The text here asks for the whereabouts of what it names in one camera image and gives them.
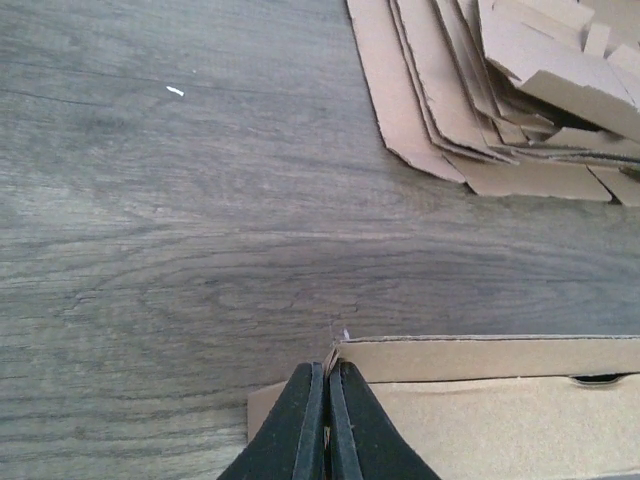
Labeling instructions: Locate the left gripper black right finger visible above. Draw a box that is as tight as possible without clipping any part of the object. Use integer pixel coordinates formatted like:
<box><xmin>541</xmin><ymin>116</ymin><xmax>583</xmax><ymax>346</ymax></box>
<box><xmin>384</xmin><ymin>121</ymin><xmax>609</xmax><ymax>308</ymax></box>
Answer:
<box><xmin>328</xmin><ymin>361</ymin><xmax>439</xmax><ymax>480</ymax></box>

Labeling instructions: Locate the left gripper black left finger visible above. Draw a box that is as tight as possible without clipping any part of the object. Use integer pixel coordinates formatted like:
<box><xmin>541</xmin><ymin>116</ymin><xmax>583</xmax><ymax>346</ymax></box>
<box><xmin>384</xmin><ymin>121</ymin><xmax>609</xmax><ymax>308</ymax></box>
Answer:
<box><xmin>220</xmin><ymin>362</ymin><xmax>326</xmax><ymax>480</ymax></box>

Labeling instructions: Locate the cardboard box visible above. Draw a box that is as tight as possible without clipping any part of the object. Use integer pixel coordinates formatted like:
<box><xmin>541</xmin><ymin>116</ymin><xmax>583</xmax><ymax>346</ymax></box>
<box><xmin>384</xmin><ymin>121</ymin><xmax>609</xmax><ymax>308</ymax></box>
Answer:
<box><xmin>247</xmin><ymin>335</ymin><xmax>639</xmax><ymax>479</ymax></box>

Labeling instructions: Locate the stack of flat cardboard blanks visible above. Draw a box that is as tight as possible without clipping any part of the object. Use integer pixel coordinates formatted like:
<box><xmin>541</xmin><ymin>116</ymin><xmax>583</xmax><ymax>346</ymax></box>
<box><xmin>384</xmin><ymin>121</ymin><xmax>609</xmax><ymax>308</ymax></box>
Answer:
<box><xmin>347</xmin><ymin>1</ymin><xmax>639</xmax><ymax>207</ymax></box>

